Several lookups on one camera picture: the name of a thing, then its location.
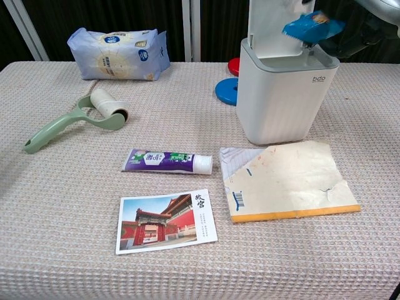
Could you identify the dark green partition panel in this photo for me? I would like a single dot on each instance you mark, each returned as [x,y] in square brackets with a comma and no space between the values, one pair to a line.
[109,15]
[223,28]
[9,34]

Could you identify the worn cream book yellow spine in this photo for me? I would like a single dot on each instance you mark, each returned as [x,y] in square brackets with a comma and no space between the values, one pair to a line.
[287,181]

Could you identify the grey white square container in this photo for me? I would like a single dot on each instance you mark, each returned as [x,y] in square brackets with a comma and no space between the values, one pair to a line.
[275,103]

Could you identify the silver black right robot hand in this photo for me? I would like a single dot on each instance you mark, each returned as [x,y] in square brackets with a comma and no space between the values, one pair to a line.
[381,9]

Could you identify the red palace postcard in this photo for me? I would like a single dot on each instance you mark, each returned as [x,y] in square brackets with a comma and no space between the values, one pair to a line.
[159,225]

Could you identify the purple white toothpaste tube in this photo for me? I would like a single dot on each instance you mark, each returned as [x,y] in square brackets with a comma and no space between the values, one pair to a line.
[156,161]

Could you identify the blue snack wrapper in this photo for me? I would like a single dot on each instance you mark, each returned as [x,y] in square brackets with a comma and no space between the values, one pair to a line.
[309,29]

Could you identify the pale blue tissue pack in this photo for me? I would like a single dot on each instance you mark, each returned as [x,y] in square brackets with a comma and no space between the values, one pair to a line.
[115,54]

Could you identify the white partition frame post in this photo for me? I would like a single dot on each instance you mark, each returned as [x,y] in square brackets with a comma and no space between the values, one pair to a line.
[190,31]
[28,31]

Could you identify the beige waffle tablecloth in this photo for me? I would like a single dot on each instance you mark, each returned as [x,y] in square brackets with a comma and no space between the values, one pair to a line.
[93,275]

